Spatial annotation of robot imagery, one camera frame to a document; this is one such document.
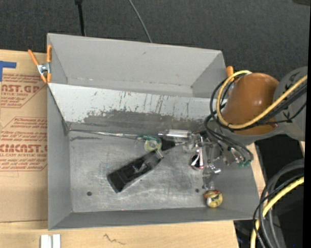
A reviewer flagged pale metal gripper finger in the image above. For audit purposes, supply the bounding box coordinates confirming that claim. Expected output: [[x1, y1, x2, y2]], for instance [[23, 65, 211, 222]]
[[202, 165, 222, 190], [192, 141, 205, 169]]

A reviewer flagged black shiny round cup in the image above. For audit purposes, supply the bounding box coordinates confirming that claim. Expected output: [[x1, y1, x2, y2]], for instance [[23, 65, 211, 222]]
[[189, 152, 206, 171]]

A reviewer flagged yellow toy ball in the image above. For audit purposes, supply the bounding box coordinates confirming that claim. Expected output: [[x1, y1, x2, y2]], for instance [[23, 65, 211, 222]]
[[203, 189, 223, 209]]

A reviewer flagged clear glass thing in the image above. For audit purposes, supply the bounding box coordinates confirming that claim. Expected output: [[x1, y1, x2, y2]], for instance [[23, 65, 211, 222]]
[[158, 128, 193, 144]]

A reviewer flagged black cone-shaped piece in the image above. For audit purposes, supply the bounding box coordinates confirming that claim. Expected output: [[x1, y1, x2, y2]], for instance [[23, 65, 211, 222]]
[[160, 138, 177, 151]]

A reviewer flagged pale yellow tape roll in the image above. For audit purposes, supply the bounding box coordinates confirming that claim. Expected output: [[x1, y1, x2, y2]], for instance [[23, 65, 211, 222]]
[[144, 135, 163, 151]]

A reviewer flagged grey metal bin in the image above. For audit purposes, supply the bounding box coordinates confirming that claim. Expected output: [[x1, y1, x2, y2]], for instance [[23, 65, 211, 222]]
[[39, 32, 266, 238]]

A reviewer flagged thin clear rod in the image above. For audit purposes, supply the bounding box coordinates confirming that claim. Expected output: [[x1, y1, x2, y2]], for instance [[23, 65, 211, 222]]
[[68, 129, 141, 139]]

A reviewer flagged brown cardboard board red print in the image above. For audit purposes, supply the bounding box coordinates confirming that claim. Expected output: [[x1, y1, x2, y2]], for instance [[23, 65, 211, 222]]
[[0, 48, 55, 226]]

